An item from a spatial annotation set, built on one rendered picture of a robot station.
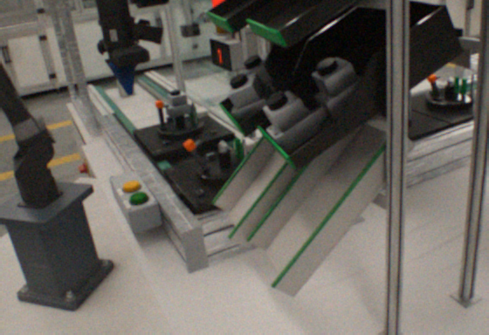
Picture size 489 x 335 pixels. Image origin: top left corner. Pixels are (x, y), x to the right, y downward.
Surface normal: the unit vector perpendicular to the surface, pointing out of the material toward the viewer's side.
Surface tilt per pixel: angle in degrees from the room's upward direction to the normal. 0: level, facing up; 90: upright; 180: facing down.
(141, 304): 0
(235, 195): 90
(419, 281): 0
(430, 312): 0
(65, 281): 90
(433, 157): 90
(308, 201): 45
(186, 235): 90
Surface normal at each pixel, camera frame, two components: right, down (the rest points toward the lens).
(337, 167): -0.74, -0.51
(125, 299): -0.10, -0.92
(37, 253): -0.30, 0.40
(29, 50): 0.46, 0.29
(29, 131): 0.27, -0.16
